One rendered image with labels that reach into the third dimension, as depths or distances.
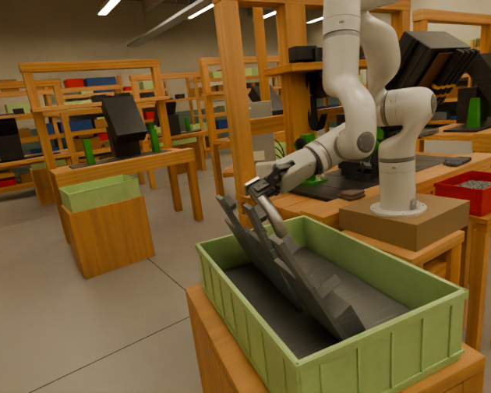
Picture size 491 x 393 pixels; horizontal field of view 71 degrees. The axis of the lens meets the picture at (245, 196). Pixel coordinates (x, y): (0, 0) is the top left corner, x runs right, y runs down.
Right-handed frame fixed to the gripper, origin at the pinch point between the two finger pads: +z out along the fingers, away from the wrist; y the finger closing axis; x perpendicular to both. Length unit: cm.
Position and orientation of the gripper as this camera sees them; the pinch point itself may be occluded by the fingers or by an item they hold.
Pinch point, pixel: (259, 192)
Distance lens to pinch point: 83.7
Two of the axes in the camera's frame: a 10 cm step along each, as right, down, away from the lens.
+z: -8.4, 5.0, -2.2
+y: -0.3, -4.4, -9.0
